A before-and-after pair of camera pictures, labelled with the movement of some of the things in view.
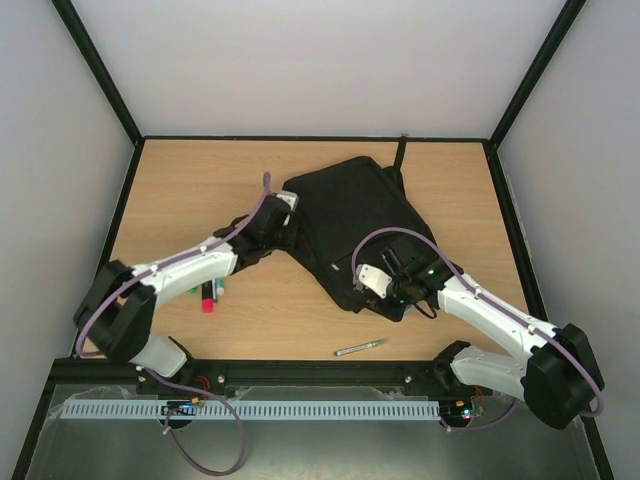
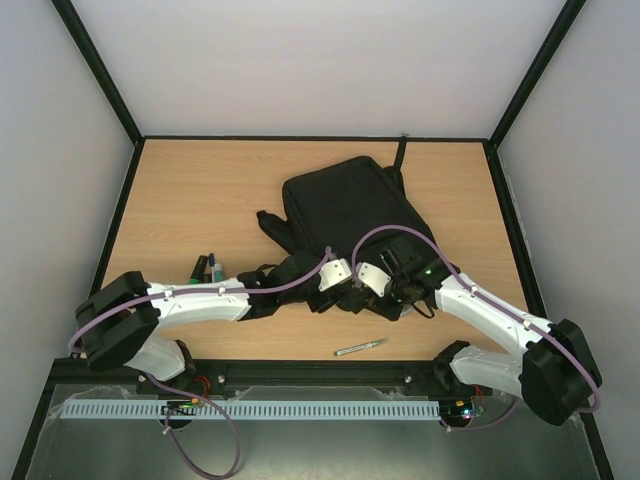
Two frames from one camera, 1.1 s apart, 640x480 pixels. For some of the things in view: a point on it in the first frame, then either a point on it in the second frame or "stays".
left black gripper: [292, 245] to [327, 301]
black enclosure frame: [140, 141] stays
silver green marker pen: [358, 347] stays
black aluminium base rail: [388, 374] stays
